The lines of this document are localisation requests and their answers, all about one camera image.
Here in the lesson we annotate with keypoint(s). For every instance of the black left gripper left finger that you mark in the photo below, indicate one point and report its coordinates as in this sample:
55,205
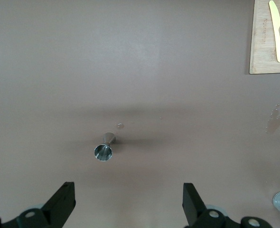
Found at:
54,209

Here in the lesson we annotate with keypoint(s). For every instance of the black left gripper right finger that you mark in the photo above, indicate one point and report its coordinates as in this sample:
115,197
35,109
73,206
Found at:
194,206

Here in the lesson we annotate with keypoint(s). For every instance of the steel double jigger measuring cup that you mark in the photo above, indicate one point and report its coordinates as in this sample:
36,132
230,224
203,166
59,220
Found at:
103,153

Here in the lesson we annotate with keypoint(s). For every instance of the small liquid droplets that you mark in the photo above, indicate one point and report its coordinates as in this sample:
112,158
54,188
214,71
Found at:
120,125

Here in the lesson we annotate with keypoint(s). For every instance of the liquid spill puddle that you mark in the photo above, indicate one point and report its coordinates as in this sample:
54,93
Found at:
274,122

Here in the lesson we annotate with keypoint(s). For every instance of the brown table cover sheet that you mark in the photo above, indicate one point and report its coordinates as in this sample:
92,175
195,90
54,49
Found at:
130,59

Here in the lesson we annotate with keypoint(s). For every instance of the bamboo cutting board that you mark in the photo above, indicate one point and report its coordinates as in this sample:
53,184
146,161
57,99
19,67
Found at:
261,47

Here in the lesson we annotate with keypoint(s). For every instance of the yellow plastic knife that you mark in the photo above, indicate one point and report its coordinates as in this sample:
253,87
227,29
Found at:
277,35

